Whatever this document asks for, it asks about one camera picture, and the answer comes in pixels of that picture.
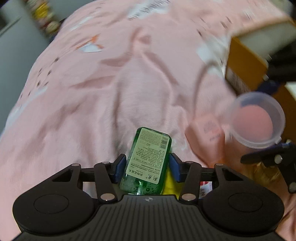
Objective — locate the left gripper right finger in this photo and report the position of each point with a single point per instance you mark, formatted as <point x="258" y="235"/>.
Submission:
<point x="189" y="173"/>

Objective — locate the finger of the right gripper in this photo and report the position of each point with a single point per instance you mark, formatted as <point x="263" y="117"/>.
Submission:
<point x="281" y="155"/>

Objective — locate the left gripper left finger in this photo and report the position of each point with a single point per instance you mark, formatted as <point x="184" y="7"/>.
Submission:
<point x="107" y="174"/>

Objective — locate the green liquid bottle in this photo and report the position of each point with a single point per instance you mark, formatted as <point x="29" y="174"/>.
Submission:
<point x="147" y="163"/>

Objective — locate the clear plastic cup pink content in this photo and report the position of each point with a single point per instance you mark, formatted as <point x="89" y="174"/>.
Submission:
<point x="256" y="120"/>

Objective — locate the yellow lemon toy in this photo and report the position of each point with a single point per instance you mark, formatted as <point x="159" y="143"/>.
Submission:
<point x="171" y="186"/>

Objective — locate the pink lotion bottle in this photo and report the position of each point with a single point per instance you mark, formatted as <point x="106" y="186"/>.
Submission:
<point x="207" y="139"/>

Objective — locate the pink bed duvet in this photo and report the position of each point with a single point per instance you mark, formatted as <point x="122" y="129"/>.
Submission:
<point x="114" y="67"/>

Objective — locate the orange cardboard box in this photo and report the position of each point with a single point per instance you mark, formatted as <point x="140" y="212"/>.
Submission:
<point x="251" y="50"/>

